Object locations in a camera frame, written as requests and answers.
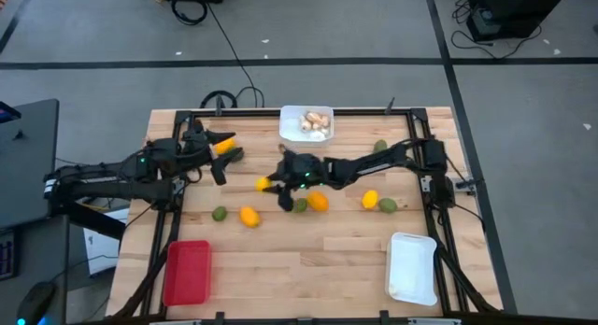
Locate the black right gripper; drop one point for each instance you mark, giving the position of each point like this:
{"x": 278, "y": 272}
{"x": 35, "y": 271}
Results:
{"x": 303, "y": 171}

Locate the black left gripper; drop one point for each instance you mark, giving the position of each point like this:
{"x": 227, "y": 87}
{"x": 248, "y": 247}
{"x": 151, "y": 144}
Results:
{"x": 196, "y": 150}

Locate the orange yellow lemon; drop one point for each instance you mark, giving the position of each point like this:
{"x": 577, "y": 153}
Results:
{"x": 225, "y": 146}
{"x": 250, "y": 217}

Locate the orange fruit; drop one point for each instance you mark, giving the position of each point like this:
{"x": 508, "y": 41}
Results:
{"x": 318, "y": 202}

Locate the white garlic bulb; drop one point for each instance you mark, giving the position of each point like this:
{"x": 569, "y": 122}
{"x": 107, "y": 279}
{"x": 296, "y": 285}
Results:
{"x": 324, "y": 121}
{"x": 306, "y": 125}
{"x": 318, "y": 135}
{"x": 321, "y": 128}

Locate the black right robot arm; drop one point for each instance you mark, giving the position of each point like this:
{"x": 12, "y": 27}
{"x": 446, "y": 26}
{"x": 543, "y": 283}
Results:
{"x": 374, "y": 165}

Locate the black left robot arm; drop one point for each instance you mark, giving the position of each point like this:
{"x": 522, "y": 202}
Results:
{"x": 117, "y": 189}

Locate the green lime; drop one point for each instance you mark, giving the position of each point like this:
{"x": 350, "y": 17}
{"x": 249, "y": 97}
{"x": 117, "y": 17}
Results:
{"x": 380, "y": 145}
{"x": 301, "y": 205}
{"x": 388, "y": 205}
{"x": 219, "y": 214}

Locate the white plastic basket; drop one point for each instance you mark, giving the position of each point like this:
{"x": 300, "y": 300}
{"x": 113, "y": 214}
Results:
{"x": 411, "y": 269}
{"x": 292, "y": 129}

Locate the red plastic basket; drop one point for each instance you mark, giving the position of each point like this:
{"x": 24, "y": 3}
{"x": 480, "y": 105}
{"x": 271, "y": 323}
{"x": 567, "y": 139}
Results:
{"x": 187, "y": 273}

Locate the white paper sheet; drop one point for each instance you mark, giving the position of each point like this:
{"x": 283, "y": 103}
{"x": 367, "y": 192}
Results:
{"x": 105, "y": 250}

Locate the dark grey desk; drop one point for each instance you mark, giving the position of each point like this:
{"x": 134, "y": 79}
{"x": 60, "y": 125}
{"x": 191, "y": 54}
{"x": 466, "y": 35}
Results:
{"x": 28, "y": 166}

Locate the black keyboard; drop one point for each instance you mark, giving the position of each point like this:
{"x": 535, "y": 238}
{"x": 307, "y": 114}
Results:
{"x": 7, "y": 255}

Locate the black computer mouse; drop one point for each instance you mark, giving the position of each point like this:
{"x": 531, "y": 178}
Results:
{"x": 36, "y": 304}

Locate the black equipment cart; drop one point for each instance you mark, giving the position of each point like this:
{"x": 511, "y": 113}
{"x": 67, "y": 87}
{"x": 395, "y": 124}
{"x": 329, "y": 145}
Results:
{"x": 514, "y": 12}

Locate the black aluminium table frame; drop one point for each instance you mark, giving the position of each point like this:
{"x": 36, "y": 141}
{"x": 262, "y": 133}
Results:
{"x": 364, "y": 112}

